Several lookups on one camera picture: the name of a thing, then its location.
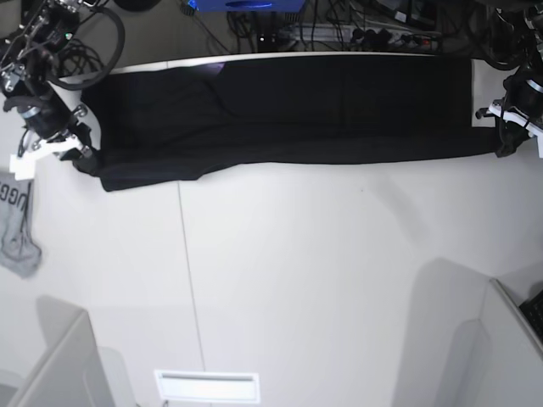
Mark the right white partition panel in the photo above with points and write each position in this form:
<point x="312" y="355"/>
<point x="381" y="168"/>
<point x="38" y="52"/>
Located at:
<point x="495" y="359"/>

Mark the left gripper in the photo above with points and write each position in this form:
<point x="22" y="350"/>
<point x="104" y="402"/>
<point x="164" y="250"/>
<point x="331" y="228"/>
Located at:
<point x="518" y="114"/>

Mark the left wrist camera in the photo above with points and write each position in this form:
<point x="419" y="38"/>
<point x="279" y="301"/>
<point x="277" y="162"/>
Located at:
<point x="540" y="146"/>

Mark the left white partition panel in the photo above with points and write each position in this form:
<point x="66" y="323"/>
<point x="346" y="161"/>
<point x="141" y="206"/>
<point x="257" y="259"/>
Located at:
<point x="73" y="370"/>

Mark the black T-shirt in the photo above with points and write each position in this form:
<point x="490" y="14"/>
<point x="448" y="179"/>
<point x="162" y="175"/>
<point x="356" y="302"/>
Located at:
<point x="184" y="123"/>

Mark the white partition panel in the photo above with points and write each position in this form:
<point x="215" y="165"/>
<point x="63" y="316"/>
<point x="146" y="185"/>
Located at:
<point x="495" y="359"/>
<point x="73" y="370"/>

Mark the white slotted tray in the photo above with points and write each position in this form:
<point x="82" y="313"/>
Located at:
<point x="208" y="387"/>

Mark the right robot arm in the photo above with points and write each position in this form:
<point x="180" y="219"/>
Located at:
<point x="32" y="71"/>

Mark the grey printed garment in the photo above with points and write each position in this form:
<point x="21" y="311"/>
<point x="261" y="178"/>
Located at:
<point x="19" y="254"/>

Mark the blue box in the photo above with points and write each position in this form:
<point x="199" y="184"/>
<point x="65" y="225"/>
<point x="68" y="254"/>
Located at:
<point x="288" y="6"/>

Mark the white power strip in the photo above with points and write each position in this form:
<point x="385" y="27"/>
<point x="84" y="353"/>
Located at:
<point x="369" y="38"/>

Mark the black keyboard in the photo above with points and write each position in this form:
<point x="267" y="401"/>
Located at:
<point x="532" y="310"/>

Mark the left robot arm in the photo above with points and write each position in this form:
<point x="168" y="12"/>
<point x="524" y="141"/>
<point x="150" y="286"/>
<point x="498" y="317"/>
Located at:
<point x="512" y="41"/>

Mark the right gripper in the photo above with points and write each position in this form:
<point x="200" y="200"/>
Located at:
<point x="56" y="126"/>

